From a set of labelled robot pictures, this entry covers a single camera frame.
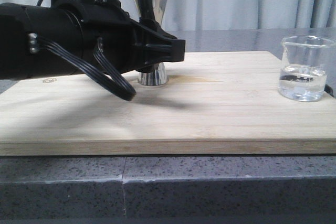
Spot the steel double jigger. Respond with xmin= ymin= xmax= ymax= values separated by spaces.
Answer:
xmin=134 ymin=0 xmax=168 ymax=86

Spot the wooden cutting board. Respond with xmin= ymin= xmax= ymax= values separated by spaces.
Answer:
xmin=1 ymin=51 xmax=335 ymax=156

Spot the glass beaker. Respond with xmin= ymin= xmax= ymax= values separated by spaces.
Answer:
xmin=278 ymin=35 xmax=335 ymax=102

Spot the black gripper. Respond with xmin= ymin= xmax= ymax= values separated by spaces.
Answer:
xmin=54 ymin=0 xmax=186 ymax=73

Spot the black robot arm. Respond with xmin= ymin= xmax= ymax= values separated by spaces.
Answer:
xmin=1 ymin=0 xmax=185 ymax=80

